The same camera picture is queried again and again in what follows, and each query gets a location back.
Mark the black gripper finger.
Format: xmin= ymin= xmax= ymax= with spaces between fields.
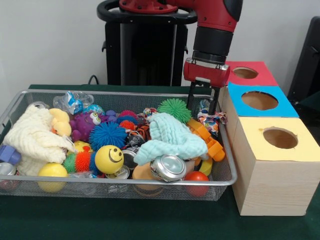
xmin=186 ymin=81 xmax=201 ymax=111
xmin=208 ymin=86 xmax=221 ymax=116

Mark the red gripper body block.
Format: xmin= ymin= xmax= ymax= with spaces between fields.
xmin=183 ymin=57 xmax=231 ymax=88

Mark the colourful dotted cloth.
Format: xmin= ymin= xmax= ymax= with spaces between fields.
xmin=197 ymin=111 xmax=228 ymax=133

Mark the wooden box with three holes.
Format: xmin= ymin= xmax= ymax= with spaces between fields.
xmin=211 ymin=60 xmax=320 ymax=216

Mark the green spiky rubber ball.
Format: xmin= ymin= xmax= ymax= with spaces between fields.
xmin=157 ymin=98 xmax=193 ymax=126

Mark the light blue muslin cloth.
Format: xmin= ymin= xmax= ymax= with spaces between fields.
xmin=133 ymin=111 xmax=210 ymax=166

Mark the orange plastic toy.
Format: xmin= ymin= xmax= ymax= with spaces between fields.
xmin=188 ymin=117 xmax=227 ymax=161

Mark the crushed silver can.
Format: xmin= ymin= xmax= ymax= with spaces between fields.
xmin=149 ymin=154 xmax=188 ymax=183

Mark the red ball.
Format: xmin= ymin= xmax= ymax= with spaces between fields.
xmin=184 ymin=171 xmax=210 ymax=197

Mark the blue spiky rubber ball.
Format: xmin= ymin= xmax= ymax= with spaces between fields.
xmin=88 ymin=121 xmax=128 ymax=152

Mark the dark green table cloth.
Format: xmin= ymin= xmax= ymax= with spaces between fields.
xmin=297 ymin=91 xmax=320 ymax=108
xmin=0 ymin=84 xmax=320 ymax=240

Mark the yellow smiley face ball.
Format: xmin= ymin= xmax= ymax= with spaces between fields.
xmin=94 ymin=144 xmax=125 ymax=175

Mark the purple monster toy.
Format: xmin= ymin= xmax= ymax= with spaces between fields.
xmin=69 ymin=111 xmax=118 ymax=143

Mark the plain yellow ball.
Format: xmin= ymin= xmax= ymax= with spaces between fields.
xmin=37 ymin=162 xmax=69 ymax=193

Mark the cream muslin cloth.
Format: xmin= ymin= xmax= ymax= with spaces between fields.
xmin=2 ymin=103 xmax=76 ymax=177

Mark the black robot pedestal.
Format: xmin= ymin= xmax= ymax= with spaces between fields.
xmin=96 ymin=0 xmax=201 ymax=87

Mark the black cable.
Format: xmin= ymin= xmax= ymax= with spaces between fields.
xmin=88 ymin=74 xmax=101 ymax=86

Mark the shallow wire mesh bin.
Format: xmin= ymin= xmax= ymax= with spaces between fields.
xmin=0 ymin=89 xmax=238 ymax=202

